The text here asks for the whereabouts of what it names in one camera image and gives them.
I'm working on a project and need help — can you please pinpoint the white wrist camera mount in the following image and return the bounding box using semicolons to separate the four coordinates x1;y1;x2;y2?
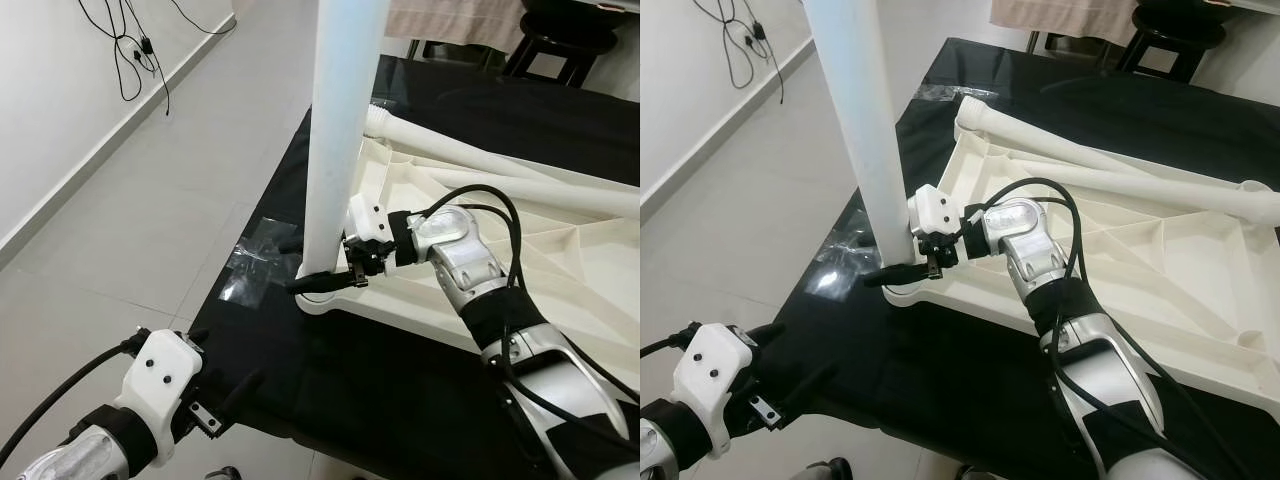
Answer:
908;185;966;241
672;322;759;461
345;195;393;246
113;328;208;469

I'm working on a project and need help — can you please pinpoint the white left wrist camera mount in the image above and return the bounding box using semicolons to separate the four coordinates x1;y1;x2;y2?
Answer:
672;322;759;461
113;328;208;469

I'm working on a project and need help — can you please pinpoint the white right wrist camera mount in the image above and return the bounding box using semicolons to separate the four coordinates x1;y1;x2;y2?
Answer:
908;185;966;241
345;195;393;246

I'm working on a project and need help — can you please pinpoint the white plastic children table top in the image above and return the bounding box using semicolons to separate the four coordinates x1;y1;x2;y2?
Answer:
880;100;1280;413
295;135;641;401

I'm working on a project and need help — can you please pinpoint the black round stool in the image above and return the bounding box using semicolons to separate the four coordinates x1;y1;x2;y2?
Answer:
500;10;621;86
1115;5;1231;86

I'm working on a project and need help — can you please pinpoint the black tablecloth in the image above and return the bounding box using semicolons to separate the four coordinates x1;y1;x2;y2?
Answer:
185;55;641;480
755;38;1280;480

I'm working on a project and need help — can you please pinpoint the beige cloth covered table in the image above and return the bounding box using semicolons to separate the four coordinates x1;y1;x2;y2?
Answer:
385;0;531;56
990;0;1141;46

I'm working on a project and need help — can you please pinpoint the small clear plastic bag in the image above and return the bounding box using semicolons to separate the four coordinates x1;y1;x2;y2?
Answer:
915;83;1001;104

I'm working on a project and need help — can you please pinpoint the black wall power cable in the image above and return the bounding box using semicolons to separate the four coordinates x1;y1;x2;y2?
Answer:
78;0;236;116
695;0;786;106

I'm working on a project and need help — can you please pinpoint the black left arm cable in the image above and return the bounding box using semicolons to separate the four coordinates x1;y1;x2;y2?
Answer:
640;333;701;359
0;335;151;471

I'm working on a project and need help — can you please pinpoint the crumpled clear plastic film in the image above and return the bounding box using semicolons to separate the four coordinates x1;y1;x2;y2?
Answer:
218;213;291;306
812;235;886;301

